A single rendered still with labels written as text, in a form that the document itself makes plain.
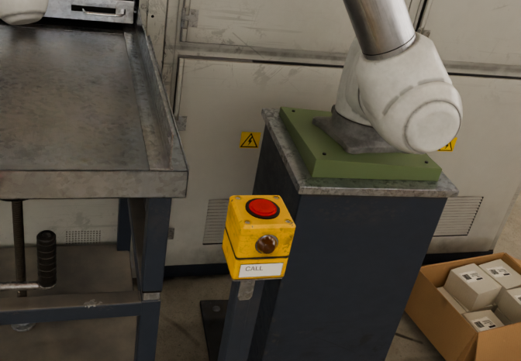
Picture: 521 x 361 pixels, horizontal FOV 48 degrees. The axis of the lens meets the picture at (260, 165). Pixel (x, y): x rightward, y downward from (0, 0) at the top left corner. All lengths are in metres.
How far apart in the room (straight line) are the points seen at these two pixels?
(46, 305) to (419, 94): 0.79
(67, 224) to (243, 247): 1.13
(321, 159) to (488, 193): 1.19
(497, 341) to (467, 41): 0.92
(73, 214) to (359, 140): 0.94
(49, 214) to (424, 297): 1.22
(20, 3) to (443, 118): 0.76
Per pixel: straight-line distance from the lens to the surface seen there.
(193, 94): 1.67
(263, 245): 0.80
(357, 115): 1.31
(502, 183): 2.33
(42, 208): 1.85
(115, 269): 1.81
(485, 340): 1.96
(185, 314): 1.93
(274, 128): 1.41
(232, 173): 1.82
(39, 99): 1.21
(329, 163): 1.23
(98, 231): 1.90
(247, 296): 0.91
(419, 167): 1.32
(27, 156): 1.02
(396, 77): 1.07
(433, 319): 2.02
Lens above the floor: 1.36
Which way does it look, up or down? 30 degrees down
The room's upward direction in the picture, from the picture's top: 11 degrees clockwise
